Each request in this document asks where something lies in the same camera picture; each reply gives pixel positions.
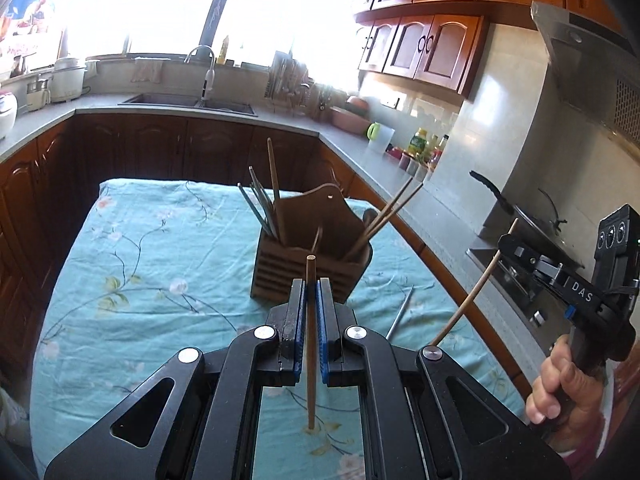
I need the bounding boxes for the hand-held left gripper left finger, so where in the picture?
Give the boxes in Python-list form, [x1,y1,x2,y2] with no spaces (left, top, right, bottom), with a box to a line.
[44,278,309,480]

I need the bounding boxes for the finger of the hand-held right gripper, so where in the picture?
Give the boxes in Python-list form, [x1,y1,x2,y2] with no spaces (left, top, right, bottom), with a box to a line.
[497,234,557,287]

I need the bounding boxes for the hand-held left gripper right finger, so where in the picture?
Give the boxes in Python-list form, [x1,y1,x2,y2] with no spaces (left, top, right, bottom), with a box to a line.
[315,278,572,480]

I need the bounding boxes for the wooden utensil holder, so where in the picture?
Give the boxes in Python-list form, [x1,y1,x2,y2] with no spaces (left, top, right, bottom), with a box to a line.
[250,183,373,304]

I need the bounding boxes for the person's right hand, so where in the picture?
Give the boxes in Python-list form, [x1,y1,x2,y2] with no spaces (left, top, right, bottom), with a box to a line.
[525,335,615,454]

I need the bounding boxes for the black wok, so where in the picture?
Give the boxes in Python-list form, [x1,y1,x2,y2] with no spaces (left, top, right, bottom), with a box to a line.
[469,170,586,269]

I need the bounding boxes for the gas stove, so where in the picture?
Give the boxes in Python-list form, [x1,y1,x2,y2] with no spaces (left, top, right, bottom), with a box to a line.
[467,247,568,357]

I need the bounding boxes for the row of spice jars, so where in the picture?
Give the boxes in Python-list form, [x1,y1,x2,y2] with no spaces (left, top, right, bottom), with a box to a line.
[387,146,431,181]

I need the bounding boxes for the yellow green drink bottle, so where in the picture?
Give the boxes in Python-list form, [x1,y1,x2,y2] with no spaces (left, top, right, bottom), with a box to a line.
[407,128,430,157]

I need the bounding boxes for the teal floral tablecloth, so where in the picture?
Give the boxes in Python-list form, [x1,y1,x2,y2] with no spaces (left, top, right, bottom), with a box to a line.
[29,177,526,480]

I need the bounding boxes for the white cup green lid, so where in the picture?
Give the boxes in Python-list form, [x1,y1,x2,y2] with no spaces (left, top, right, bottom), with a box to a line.
[367,127,396,156]

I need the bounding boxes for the steel range hood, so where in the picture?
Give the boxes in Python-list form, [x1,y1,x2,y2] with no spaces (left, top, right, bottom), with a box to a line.
[530,0,640,144]

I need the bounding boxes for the pink plastic basin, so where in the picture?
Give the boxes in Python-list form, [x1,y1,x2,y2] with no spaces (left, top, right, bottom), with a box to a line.
[327,106,374,136]

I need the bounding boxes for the wooden upper cabinets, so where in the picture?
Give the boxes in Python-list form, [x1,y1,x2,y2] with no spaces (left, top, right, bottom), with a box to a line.
[350,0,617,99]

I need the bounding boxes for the wooden cabinets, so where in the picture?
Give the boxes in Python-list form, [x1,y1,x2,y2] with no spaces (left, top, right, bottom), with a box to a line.
[350,0,617,99]
[0,112,533,401]

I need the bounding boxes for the wooden lower cabinets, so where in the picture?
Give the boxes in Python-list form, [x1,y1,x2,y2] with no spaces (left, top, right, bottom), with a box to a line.
[0,112,533,401]

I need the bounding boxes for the metal dish rack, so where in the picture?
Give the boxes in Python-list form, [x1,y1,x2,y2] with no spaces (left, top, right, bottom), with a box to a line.
[265,51,314,107]

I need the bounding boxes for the steel kitchen sink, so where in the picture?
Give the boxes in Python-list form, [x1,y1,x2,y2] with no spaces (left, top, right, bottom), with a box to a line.
[118,92,259,118]

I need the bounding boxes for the chrome kitchen faucet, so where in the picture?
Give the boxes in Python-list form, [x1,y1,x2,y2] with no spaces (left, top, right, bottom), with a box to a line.
[184,45,217,109]

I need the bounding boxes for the pale dishcloth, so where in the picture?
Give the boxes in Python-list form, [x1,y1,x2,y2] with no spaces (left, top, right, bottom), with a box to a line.
[131,58,165,85]

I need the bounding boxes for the white electric pot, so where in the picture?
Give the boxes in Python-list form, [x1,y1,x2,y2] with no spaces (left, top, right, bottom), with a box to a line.
[50,57,89,103]

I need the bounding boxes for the small white kitchen appliance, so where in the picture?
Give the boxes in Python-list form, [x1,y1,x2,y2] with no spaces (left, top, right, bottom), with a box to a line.
[25,76,54,113]

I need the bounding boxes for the kitchen window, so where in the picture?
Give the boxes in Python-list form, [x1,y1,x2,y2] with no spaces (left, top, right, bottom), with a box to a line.
[65,0,373,61]

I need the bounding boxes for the white and red rice cooker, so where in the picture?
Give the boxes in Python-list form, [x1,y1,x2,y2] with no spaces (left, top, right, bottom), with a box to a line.
[0,91,19,141]

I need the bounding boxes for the wall poster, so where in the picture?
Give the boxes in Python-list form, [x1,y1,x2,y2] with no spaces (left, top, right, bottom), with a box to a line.
[0,0,96,69]

